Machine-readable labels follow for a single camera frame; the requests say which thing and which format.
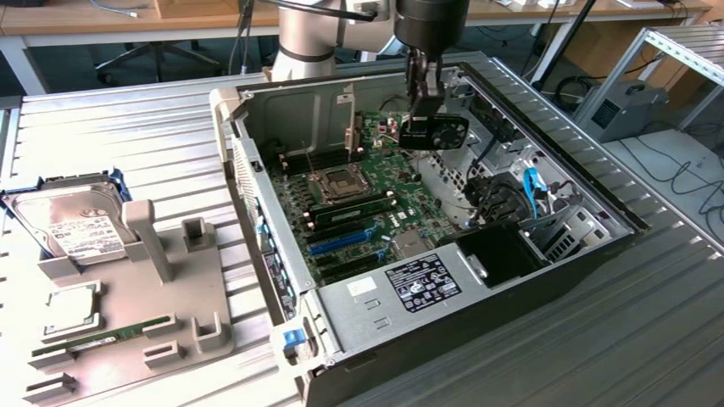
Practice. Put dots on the wooden desk with box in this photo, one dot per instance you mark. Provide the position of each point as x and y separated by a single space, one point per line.
68 23

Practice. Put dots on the graphics card with metal bracket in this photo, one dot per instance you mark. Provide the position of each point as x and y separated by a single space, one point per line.
435 131

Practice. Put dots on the silver power supply unit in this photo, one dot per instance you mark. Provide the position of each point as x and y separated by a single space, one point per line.
362 313

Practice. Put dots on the green motherboard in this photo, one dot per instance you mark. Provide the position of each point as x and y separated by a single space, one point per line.
396 178

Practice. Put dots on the hard drive in blue caddy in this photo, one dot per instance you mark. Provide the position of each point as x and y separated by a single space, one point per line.
120 186

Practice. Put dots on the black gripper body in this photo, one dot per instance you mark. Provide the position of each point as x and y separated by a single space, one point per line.
432 21

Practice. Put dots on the silver disk bay cage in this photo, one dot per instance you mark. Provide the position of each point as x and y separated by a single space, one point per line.
498 152

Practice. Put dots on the brown wooden box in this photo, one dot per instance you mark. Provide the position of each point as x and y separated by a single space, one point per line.
192 8

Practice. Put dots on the black stand pole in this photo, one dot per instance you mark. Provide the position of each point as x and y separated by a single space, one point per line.
566 38

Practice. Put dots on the black office chair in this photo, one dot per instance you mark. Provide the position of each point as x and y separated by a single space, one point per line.
162 51

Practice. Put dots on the CPU socket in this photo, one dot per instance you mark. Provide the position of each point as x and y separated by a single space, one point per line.
339 184

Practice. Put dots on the blue case latch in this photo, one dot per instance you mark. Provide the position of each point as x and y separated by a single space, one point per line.
291 338

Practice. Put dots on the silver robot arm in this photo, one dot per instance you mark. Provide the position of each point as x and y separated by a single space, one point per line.
306 38

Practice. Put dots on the silver hard disk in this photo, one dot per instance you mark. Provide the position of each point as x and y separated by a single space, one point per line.
68 220

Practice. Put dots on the blue expansion slot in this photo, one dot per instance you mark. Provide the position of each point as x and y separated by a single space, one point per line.
334 245

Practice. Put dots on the grey parts rack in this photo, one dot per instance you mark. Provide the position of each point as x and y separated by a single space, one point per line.
130 305

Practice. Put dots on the aluminium frame table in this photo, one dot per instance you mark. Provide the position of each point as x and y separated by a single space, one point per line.
690 46

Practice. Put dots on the silver CPU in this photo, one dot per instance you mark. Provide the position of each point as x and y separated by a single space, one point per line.
71 311

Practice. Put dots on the installed RAM stick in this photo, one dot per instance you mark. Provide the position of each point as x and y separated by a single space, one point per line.
351 215

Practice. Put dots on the CPU socket locking lever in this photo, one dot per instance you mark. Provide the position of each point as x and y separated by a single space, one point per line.
310 159

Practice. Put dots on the silver chipset heatsink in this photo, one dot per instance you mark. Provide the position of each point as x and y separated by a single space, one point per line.
408 243

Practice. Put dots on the green RAM stick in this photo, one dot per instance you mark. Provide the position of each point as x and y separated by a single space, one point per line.
102 337

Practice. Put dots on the black expansion slot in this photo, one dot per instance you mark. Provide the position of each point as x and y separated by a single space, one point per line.
346 263
336 231
351 274

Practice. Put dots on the grey control box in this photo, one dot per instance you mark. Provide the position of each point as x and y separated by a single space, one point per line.
634 110

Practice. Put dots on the open black PC case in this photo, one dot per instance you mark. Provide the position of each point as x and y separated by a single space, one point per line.
566 271

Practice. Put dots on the long wooden desk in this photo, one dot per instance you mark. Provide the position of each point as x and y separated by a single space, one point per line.
510 12

